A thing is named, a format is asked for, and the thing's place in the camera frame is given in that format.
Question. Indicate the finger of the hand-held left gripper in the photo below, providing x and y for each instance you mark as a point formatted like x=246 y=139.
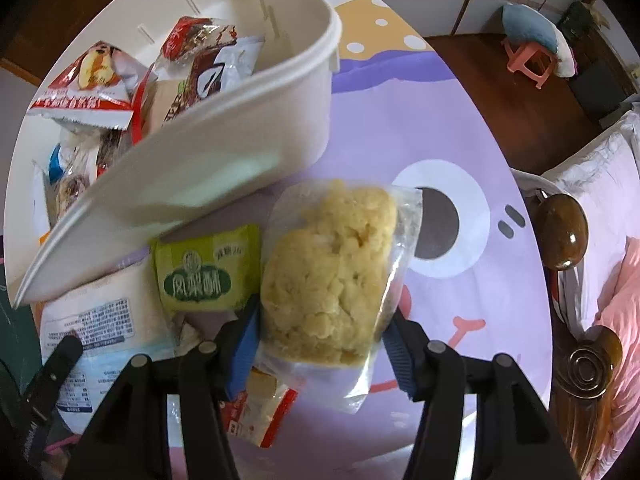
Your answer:
x=57 y=365

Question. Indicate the white plastic bin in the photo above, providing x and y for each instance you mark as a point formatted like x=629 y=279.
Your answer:
x=225 y=150

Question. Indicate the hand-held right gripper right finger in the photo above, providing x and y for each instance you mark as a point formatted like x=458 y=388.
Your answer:
x=402 y=367

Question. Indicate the brown red snack packet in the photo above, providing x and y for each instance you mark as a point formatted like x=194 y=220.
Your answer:
x=210 y=82

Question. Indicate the green pastry packet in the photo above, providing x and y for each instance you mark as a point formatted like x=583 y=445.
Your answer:
x=205 y=272

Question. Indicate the dark furniture piece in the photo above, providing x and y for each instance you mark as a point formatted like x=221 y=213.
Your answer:
x=597 y=90

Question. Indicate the clear yellow rice crisp packet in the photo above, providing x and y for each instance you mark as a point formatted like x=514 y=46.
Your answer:
x=325 y=270

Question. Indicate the small blue packet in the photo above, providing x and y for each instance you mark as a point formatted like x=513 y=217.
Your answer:
x=54 y=160

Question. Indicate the pink plastic stool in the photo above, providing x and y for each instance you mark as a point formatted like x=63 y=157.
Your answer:
x=535 y=32
x=530 y=62

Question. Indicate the pink blanket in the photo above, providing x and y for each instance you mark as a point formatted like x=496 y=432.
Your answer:
x=620 y=320

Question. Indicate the clear yellow cracker packet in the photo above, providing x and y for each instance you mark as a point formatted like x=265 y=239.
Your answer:
x=82 y=147

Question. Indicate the pastel cartoon tablecloth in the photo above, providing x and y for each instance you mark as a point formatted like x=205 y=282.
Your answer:
x=450 y=125

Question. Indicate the red white picture packet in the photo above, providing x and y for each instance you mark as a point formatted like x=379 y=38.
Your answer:
x=85 y=85

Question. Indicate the red white striped packet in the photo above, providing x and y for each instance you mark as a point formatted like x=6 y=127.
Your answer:
x=255 y=407

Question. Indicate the large blue white bag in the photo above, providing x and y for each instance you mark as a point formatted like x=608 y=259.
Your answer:
x=110 y=320

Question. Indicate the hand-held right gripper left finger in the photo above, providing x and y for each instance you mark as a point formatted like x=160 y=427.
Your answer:
x=245 y=355

